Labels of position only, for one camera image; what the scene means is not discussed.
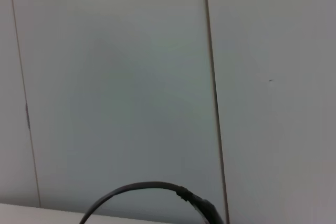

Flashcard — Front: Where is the black round teapot with handle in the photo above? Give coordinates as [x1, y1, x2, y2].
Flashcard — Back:
[78, 181, 225, 224]

